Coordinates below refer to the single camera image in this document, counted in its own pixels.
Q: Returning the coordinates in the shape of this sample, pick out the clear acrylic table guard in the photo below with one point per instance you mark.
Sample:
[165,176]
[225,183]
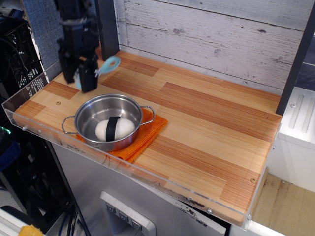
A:
[210,155]

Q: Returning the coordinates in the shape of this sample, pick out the dark grey post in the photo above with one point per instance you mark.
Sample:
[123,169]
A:
[297,63]
[105,12]

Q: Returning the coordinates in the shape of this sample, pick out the silver toy fridge cabinet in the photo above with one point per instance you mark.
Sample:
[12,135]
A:
[115,198]

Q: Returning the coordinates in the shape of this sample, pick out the dark grey left post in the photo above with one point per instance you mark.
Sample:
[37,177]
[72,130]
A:
[105,12]

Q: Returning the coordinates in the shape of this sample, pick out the light blue scrubber spoon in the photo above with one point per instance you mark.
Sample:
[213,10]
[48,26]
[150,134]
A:
[110,64]

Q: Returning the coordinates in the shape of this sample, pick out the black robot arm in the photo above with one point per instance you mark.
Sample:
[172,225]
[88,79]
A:
[73,9]

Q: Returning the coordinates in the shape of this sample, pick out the white side counter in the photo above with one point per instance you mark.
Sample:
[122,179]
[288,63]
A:
[292,157]

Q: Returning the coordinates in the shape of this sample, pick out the white rice ball toy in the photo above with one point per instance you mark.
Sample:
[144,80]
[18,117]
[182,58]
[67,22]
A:
[114,128]

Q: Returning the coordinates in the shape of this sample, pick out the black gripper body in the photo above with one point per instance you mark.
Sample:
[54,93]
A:
[80,39]

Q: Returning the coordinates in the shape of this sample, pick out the stainless steel pot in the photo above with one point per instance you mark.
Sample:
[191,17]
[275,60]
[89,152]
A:
[102,108]

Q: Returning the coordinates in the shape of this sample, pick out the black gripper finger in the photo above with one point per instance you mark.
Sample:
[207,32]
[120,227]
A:
[69,65]
[88,74]

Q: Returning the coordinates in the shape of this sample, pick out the orange cloth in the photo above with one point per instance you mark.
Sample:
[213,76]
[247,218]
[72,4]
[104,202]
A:
[146,135]

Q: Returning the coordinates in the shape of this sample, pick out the black perforated crate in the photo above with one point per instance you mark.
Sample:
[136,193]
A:
[19,63]

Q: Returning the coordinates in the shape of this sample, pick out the dark grey right post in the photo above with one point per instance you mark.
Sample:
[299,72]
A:
[297,63]

